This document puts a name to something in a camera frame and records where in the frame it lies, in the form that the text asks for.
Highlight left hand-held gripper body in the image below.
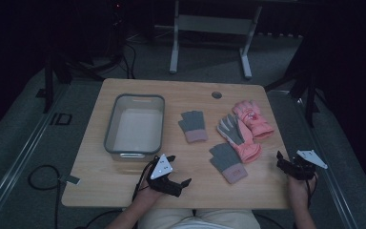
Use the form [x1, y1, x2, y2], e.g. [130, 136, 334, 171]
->
[146, 154, 183, 197]

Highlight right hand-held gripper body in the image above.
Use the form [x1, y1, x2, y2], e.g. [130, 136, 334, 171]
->
[285, 149, 329, 181]

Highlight pink ski glove grey palm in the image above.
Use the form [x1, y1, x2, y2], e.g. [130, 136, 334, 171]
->
[216, 114, 263, 164]

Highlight grey plastic bin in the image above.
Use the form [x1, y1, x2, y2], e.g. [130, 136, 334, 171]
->
[103, 93, 166, 162]

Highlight pink ski glove with print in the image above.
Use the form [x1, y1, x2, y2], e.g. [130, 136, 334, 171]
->
[232, 99, 275, 140]

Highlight person's right hand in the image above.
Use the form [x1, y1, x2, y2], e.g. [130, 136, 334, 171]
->
[287, 174, 317, 208]

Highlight person's left hand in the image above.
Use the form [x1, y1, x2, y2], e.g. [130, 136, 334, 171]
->
[132, 171, 166, 208]

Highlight person's beige pants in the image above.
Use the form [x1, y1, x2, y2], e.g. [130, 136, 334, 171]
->
[137, 208, 261, 229]

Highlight black tripod stand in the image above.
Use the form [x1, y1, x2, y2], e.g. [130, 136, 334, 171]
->
[37, 47, 106, 115]
[264, 31, 330, 129]

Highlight small grey tag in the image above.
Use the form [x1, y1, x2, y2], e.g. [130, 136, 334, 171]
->
[58, 175, 81, 186]

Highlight dark equipment stand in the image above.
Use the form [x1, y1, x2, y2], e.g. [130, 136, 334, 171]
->
[106, 0, 132, 66]

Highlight right hand-held gripper cable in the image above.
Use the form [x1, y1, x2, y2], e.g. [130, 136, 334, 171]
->
[304, 173, 318, 209]

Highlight hand-held gripper cable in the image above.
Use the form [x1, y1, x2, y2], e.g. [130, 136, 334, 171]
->
[304, 173, 318, 209]
[132, 163, 155, 202]

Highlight metal floor rail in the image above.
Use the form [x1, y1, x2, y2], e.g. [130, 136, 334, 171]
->
[294, 94, 361, 229]
[0, 83, 71, 225]

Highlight left hand-held gripper cable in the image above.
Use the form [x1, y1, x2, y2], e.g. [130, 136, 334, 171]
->
[132, 163, 155, 202]

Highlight black floor cable loop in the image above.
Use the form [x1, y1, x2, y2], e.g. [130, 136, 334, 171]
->
[27, 164, 62, 229]

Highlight white desk frame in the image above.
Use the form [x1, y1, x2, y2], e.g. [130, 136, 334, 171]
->
[169, 0, 263, 80]

